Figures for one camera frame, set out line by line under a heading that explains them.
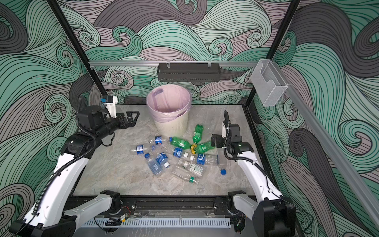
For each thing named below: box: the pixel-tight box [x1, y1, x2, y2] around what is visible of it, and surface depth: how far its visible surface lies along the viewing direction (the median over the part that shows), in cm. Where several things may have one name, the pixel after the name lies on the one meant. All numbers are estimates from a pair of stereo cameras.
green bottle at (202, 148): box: [190, 140, 216, 155], surface depth 92 cm
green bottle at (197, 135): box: [192, 123, 204, 145], surface depth 99 cm
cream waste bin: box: [153, 110, 190, 138], surface depth 89 cm
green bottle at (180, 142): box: [168, 136, 192, 150], surface depth 94 cm
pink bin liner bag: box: [146, 84, 192, 123], surface depth 95 cm
